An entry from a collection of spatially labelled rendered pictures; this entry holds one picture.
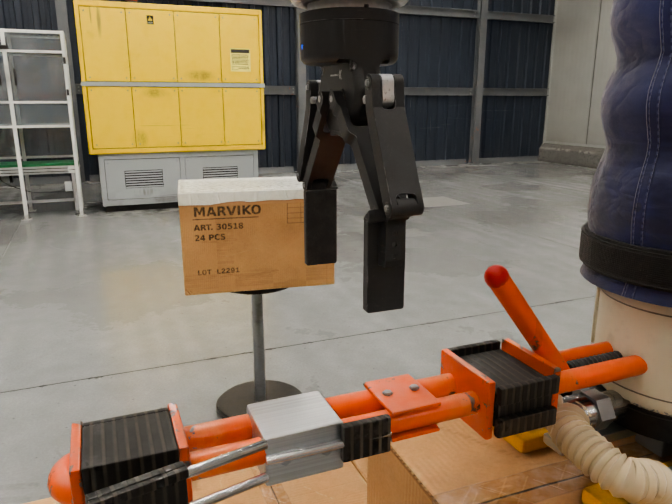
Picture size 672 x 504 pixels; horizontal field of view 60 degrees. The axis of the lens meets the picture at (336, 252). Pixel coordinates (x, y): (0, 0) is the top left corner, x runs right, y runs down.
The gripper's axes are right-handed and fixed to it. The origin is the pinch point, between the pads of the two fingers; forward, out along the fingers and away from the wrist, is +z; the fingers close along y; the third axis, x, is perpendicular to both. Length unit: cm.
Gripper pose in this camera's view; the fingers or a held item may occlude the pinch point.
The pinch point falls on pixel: (348, 270)
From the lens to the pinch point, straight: 49.0
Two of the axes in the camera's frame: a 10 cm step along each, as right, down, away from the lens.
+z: 0.0, 9.7, 2.5
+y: -3.6, -2.3, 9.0
